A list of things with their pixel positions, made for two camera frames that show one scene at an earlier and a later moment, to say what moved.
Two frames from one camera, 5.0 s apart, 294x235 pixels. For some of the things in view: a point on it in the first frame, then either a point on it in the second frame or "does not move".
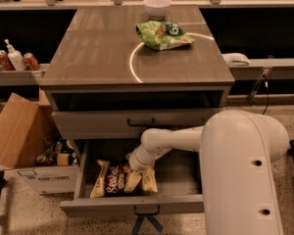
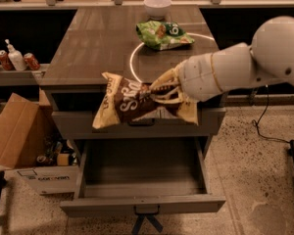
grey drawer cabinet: [104, 82] does not move
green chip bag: [162, 35] does not move
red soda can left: [4, 60] does not move
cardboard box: [27, 138] does not move
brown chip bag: [115, 179] to [126, 100]
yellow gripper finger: [127, 157] to [170, 79]
